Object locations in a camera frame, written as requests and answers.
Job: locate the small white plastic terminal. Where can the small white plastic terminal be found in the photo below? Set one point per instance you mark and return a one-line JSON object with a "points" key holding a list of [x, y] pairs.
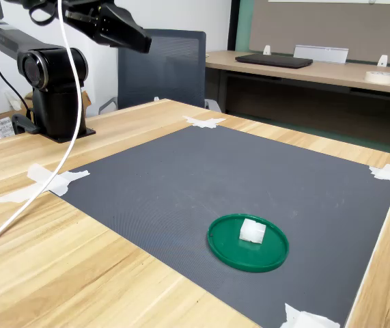
{"points": [[252, 232]]}

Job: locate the round green lid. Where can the round green lid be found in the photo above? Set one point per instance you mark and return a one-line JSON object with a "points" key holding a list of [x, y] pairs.
{"points": [[225, 253]]}

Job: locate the dark grey office chair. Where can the dark grey office chair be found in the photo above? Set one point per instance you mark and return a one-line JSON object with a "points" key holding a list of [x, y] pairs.
{"points": [[174, 68]]}

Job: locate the black table clamp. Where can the black table clamp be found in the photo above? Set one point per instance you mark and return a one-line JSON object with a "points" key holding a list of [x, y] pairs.
{"points": [[22, 124]]}

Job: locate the brown cardboard box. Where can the brown cardboard box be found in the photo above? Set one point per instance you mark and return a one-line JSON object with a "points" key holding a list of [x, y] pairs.
{"points": [[0, 128]]}

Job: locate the black laptop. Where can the black laptop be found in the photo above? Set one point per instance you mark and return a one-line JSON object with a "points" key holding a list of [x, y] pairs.
{"points": [[273, 61]]}

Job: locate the dark grey mat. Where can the dark grey mat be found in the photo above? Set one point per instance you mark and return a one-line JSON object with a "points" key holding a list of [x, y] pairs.
{"points": [[215, 171]]}

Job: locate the grey desk partition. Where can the grey desk partition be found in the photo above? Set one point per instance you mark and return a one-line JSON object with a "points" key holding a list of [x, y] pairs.
{"points": [[317, 27]]}

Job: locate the beige office desk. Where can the beige office desk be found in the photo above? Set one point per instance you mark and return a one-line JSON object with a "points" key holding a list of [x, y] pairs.
{"points": [[334, 77]]}

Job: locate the masking tape roll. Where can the masking tape roll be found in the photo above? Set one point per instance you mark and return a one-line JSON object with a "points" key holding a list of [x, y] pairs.
{"points": [[380, 77]]}

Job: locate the small white partition bracket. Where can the small white partition bracket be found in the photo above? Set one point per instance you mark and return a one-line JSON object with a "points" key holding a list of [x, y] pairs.
{"points": [[266, 50], [382, 61]]}

